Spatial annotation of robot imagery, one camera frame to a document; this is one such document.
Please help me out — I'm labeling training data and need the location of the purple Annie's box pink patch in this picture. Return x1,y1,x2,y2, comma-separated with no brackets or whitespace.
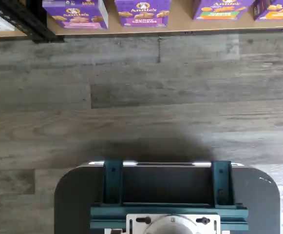
42,0,109,30

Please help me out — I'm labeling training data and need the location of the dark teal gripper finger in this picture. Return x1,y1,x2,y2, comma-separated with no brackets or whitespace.
211,160,235,208
103,160,124,205

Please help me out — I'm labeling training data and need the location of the purple Annie's box orange patch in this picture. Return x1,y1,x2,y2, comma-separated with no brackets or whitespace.
253,0,283,21

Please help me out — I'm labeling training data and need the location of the wooden shelf board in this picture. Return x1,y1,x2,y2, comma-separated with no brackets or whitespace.
0,29,29,39
46,13,283,36

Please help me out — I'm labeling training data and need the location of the purple Annie's box green patch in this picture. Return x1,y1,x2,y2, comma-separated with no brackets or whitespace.
192,0,256,20

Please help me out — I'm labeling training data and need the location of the black metal shelving rack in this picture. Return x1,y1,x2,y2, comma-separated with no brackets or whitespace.
0,0,35,37
17,0,283,44

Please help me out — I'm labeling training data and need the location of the purple Annie's box lilac patch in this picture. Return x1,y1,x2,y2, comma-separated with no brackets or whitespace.
115,0,171,27

